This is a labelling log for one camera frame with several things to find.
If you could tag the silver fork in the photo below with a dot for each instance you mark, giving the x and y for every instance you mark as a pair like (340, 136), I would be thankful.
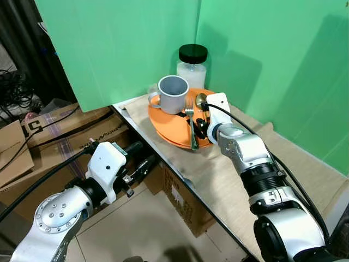
(193, 139)

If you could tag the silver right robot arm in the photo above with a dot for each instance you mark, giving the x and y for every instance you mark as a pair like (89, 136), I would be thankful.
(272, 196)

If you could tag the orange plate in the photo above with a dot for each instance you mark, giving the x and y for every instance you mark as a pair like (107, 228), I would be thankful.
(169, 126)

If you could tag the gold spoon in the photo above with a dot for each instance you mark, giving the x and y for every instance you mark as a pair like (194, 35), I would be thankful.
(200, 99)

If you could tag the grey mug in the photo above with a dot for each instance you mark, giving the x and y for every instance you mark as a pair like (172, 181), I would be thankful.
(173, 98)

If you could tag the labelled cardboard box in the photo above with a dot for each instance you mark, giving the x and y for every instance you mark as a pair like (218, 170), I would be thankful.
(182, 204)

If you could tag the glass jar black lid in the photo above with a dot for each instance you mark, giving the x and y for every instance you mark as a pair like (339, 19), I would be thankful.
(193, 70)

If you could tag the beige table cloth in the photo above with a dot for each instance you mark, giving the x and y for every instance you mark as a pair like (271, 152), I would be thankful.
(229, 180)

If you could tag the printed cardboard box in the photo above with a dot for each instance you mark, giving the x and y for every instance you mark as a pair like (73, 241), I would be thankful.
(71, 131)

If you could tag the green backdrop board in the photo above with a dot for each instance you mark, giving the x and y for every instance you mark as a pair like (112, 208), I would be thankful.
(283, 65)
(120, 49)

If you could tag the open flap cardboard box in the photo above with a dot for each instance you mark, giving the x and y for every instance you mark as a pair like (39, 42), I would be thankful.
(13, 153)

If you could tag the black curtain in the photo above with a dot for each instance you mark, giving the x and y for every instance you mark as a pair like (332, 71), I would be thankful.
(27, 33)

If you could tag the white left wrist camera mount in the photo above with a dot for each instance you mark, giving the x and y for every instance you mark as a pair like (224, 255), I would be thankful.
(106, 166)

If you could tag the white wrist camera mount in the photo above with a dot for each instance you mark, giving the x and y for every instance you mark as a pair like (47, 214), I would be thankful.
(106, 166)
(219, 109)

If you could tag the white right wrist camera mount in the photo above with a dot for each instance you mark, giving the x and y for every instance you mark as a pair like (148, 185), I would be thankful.
(219, 109)

